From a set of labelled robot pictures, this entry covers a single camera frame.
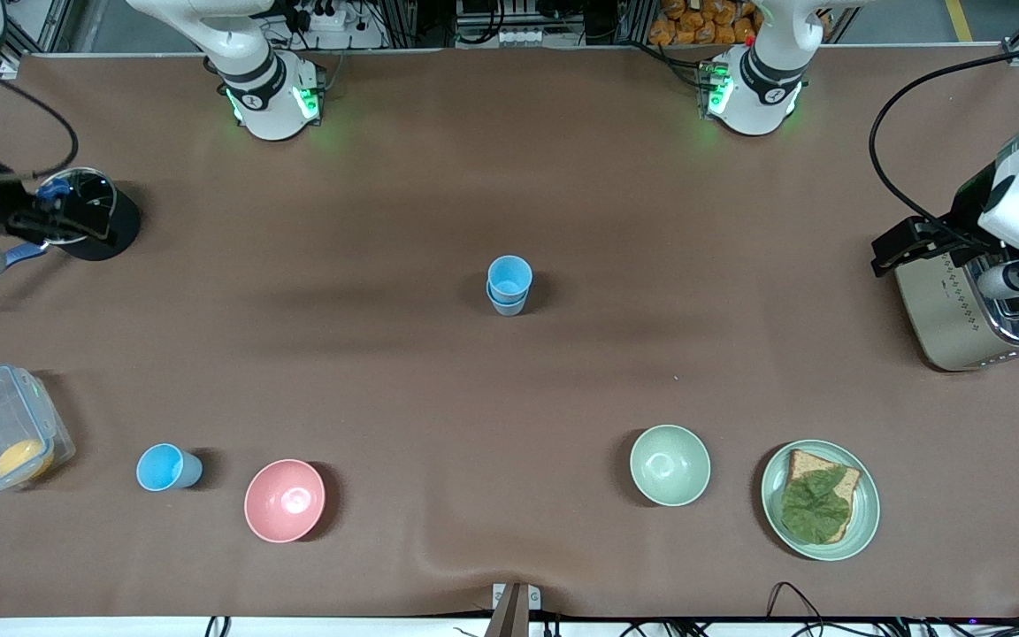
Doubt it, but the pink bowl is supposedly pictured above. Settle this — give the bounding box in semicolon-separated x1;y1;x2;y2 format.
244;459;326;543

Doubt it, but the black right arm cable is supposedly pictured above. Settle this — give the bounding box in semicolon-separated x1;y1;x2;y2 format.
0;71;80;182

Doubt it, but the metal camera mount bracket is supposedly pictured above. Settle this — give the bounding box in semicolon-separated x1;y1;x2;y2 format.
492;582;541;637

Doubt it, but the green lettuce leaf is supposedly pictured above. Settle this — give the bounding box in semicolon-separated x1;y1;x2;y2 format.
781;467;853;543

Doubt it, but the black pot with blue handle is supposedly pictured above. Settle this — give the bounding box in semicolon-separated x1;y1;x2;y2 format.
0;166;142;304

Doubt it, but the brown bread slice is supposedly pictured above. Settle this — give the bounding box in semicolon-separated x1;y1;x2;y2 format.
784;449;862;543

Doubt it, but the beige and chrome toaster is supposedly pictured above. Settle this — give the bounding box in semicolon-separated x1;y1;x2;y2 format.
894;239;1019;372

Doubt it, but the pale green plate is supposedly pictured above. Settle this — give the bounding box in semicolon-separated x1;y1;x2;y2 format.
761;440;880;562

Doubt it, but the pale green bowl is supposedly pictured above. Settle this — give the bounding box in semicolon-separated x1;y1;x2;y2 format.
630;425;711;507

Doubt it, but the orange packaged snacks pile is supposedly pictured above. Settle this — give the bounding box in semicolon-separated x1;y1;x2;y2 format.
648;0;762;47

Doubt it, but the white power strip with plugs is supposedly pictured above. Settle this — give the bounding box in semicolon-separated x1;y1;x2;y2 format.
295;0;351;32

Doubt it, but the orange round food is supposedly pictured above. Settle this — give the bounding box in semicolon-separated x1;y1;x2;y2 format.
0;440;55;484

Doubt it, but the light blue plastic cup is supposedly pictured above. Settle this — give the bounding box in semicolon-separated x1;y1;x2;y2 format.
487;255;533;303
487;283;530;318
136;443;203;492

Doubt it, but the brown table mat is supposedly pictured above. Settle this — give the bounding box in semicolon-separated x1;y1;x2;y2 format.
0;44;1019;620

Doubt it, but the black cable loop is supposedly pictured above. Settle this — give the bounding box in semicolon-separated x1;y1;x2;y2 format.
766;581;829;625

